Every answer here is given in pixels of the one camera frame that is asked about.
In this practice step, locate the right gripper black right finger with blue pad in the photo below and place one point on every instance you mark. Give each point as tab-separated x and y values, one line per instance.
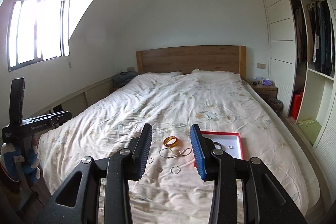
264	198

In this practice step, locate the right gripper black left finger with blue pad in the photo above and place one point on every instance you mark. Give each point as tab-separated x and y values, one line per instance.
77	199

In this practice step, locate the large twisted silver hoop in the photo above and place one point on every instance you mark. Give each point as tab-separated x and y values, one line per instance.
175	170

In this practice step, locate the red jewelry box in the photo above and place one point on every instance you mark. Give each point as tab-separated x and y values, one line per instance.
230	141

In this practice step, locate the gloved left hand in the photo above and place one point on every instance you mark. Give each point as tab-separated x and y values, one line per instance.
30	164

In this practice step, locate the floral cream bedspread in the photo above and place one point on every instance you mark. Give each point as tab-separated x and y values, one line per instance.
214	101

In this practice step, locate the window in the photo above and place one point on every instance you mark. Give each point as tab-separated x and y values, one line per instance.
37	31

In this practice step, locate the wicker wastebasket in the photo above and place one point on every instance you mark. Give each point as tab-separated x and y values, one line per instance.
275	104

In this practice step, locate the amber orange bangle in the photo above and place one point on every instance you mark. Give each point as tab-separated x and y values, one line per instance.
170	142

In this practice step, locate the wooden nightstand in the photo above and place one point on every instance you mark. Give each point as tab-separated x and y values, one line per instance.
266	92

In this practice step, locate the dark bag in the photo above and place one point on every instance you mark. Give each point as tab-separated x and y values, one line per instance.
123	78

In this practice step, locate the wooden headboard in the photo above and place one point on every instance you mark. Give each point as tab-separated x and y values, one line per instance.
187	58

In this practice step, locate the hanging clothes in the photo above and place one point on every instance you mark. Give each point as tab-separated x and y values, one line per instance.
315	39

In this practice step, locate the white wardrobe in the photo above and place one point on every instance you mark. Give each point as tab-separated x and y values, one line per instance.
316	118

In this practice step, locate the low wooden wall cabinet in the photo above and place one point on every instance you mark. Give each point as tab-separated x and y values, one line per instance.
80	100

